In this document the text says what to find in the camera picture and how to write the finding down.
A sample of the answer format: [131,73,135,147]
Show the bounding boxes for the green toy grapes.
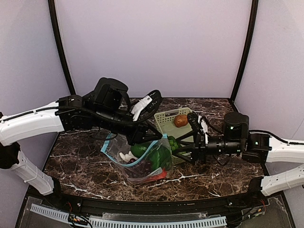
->
[168,136,181,152]

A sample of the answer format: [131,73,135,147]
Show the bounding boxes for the green toy leafy vegetable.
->
[147,146,172,171]

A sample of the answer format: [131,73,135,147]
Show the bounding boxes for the clear zip top bag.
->
[101,134,173,185]

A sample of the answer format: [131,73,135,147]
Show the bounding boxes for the dark red toy grapes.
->
[126,160,152,178]

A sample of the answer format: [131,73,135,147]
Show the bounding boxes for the red toy chili pepper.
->
[147,167,167,180]

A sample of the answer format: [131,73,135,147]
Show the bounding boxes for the dark green toy avocado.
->
[130,143,148,158]

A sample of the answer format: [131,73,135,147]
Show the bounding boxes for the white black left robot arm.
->
[0,77,162,196]

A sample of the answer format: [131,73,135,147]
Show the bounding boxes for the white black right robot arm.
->
[172,112,304,198]

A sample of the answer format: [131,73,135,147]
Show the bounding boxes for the brown toy mushroom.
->
[174,114,188,128]

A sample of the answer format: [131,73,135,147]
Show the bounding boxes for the pale green plastic basket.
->
[153,107,193,166]

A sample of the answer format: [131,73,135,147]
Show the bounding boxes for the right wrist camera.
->
[187,112,208,135]

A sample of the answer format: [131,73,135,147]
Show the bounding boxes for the black front frame rail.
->
[62,193,249,215]

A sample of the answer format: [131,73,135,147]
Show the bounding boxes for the white slotted cable duct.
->
[30,203,227,228]

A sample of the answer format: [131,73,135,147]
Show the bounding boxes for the black frame right post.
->
[230,0,259,103]

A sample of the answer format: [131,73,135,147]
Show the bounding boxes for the black frame post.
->
[47,0,76,95]
[230,0,259,103]

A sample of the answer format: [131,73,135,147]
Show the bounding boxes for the black frame left post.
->
[47,0,76,95]

